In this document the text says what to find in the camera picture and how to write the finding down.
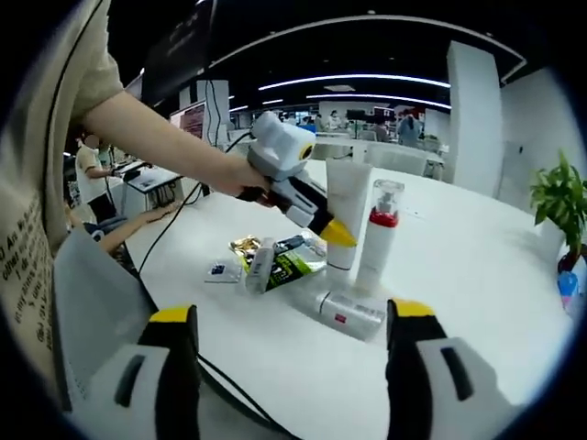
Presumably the green black sachet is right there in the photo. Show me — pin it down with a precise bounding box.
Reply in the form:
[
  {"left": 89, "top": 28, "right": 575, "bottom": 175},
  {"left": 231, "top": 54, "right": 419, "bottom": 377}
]
[{"left": 240, "top": 233, "right": 329, "bottom": 294}]

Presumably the black hanging cable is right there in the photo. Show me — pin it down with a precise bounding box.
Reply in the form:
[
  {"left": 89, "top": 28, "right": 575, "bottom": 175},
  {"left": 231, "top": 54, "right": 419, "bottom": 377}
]
[{"left": 204, "top": 80, "right": 226, "bottom": 148}]

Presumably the blue pink bottle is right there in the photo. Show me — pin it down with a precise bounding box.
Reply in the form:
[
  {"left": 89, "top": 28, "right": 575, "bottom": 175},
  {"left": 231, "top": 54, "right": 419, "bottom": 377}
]
[{"left": 557, "top": 269, "right": 583, "bottom": 306}]

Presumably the black cable on table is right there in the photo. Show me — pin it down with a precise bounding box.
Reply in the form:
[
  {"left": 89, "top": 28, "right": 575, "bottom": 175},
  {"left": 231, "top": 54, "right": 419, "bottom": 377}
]
[{"left": 196, "top": 352, "right": 294, "bottom": 440}]

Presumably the white pump bottle red collar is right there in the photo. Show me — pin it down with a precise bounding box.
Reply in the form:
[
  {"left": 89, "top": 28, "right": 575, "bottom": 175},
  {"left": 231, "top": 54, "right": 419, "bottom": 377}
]
[{"left": 355, "top": 179, "right": 406, "bottom": 294}]

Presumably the green potted plant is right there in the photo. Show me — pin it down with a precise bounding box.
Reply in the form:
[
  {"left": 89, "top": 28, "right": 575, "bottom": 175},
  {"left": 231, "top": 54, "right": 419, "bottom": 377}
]
[{"left": 529, "top": 148, "right": 587, "bottom": 258}]

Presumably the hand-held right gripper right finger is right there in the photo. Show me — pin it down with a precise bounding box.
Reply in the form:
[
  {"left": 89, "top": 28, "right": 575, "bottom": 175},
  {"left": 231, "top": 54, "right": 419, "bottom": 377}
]
[{"left": 384, "top": 297, "right": 510, "bottom": 440}]

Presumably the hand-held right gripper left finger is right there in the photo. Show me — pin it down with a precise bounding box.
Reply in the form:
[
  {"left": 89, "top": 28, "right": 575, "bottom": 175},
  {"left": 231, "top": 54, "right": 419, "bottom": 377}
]
[{"left": 80, "top": 302, "right": 203, "bottom": 440}]

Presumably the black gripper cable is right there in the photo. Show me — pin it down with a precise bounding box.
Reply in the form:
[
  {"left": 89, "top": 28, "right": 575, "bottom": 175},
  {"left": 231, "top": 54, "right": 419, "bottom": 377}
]
[{"left": 137, "top": 130, "right": 256, "bottom": 276}]

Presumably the monitor with red screen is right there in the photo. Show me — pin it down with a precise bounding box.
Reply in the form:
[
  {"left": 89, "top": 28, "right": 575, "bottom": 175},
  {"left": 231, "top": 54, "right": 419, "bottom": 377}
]
[{"left": 181, "top": 103, "right": 205, "bottom": 138}]

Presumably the clear sachet blue print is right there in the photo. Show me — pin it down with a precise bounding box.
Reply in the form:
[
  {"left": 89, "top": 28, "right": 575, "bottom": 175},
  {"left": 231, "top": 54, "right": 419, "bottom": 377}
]
[{"left": 204, "top": 258, "right": 243, "bottom": 284}]

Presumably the person's beige printed shirt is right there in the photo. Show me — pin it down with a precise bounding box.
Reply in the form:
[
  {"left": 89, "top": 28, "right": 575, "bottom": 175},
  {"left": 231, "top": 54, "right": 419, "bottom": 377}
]
[{"left": 2, "top": 0, "right": 127, "bottom": 381}]

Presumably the white plant pot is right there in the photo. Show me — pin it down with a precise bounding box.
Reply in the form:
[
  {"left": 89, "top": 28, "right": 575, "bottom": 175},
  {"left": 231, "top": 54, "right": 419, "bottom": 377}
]
[{"left": 539, "top": 222, "right": 569, "bottom": 260}]

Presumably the dark hanging screen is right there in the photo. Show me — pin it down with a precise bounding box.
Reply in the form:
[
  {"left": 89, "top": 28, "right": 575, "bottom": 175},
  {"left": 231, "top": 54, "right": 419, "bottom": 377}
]
[{"left": 141, "top": 0, "right": 216, "bottom": 105}]

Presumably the dark red object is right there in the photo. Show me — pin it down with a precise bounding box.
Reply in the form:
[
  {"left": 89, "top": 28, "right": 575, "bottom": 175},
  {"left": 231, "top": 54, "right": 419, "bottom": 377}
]
[{"left": 557, "top": 245, "right": 587, "bottom": 276}]

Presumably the white side desk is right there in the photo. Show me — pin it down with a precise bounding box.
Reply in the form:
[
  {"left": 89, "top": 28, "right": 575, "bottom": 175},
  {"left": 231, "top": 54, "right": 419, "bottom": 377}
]
[{"left": 112, "top": 159, "right": 183, "bottom": 216}]

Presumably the white skincare tube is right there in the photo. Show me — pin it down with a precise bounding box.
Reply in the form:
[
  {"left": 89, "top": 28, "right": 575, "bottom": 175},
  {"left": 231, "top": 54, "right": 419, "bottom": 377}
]
[{"left": 325, "top": 158, "right": 371, "bottom": 271}]

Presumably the person's left hand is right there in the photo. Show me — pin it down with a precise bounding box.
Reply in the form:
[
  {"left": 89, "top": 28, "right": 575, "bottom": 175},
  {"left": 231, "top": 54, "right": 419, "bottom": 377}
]
[{"left": 215, "top": 155, "right": 274, "bottom": 207}]

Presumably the small white spray bottle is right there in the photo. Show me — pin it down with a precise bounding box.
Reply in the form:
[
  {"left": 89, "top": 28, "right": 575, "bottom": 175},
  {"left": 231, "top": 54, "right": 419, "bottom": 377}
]
[
  {"left": 300, "top": 288, "right": 389, "bottom": 341},
  {"left": 245, "top": 236, "right": 276, "bottom": 295}
]

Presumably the gold foil sachet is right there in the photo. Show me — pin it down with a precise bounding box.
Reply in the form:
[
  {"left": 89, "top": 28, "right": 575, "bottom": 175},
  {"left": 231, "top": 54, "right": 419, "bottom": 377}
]
[{"left": 228, "top": 236, "right": 262, "bottom": 256}]

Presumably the white office chair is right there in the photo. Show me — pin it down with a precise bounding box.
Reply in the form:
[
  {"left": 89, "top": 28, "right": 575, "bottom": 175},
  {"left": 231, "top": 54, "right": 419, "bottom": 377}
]
[{"left": 361, "top": 141, "right": 430, "bottom": 178}]

